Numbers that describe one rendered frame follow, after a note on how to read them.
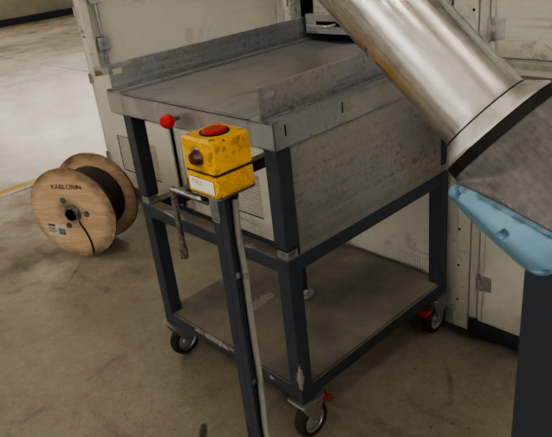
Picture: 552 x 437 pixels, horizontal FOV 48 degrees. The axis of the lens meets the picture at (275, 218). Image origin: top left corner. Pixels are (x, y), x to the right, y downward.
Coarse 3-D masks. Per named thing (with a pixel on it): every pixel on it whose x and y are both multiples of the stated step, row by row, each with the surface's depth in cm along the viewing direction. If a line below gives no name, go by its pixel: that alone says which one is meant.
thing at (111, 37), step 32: (96, 0) 174; (128, 0) 180; (160, 0) 183; (192, 0) 187; (224, 0) 191; (256, 0) 195; (96, 32) 179; (128, 32) 183; (160, 32) 187; (192, 32) 191; (224, 32) 195; (96, 64) 180
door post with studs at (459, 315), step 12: (456, 0) 154; (468, 0) 152; (468, 12) 153; (468, 228) 177; (468, 240) 178; (468, 252) 180; (468, 264) 181; (456, 288) 188; (456, 300) 190; (456, 312) 192; (456, 324) 193
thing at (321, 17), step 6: (312, 12) 196; (306, 18) 196; (318, 18) 192; (324, 18) 190; (330, 18) 189; (318, 24) 193; (324, 24) 191; (318, 30) 194; (324, 30) 192; (330, 30) 190; (336, 30) 189; (342, 30) 187
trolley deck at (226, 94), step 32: (224, 64) 174; (256, 64) 170; (288, 64) 166; (320, 64) 161; (128, 96) 152; (160, 96) 147; (192, 96) 144; (224, 96) 141; (256, 96) 138; (352, 96) 131; (384, 96) 139; (192, 128) 137; (256, 128) 121; (288, 128) 120; (320, 128) 127
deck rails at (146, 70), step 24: (288, 24) 192; (192, 48) 170; (216, 48) 176; (240, 48) 182; (264, 48) 188; (144, 72) 161; (168, 72) 166; (192, 72) 168; (312, 72) 126; (336, 72) 131; (360, 72) 136; (288, 96) 122; (312, 96) 127; (264, 120) 119
